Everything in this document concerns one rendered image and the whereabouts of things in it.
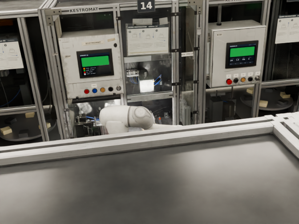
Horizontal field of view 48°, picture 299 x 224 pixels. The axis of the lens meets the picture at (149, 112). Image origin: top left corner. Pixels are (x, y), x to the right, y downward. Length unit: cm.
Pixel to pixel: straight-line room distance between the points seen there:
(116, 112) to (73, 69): 61
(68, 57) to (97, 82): 28
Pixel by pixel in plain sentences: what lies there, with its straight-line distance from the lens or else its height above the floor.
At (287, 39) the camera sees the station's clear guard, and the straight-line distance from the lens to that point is 290.
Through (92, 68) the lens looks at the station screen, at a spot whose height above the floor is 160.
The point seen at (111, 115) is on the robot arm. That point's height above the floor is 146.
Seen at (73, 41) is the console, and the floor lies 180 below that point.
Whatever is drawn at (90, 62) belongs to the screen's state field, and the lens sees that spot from 248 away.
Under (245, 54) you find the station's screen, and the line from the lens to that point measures 271.
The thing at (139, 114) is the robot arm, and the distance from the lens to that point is 199.
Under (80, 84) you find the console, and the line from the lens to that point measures 256.
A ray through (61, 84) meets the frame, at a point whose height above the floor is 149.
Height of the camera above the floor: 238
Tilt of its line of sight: 26 degrees down
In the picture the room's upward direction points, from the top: 3 degrees counter-clockwise
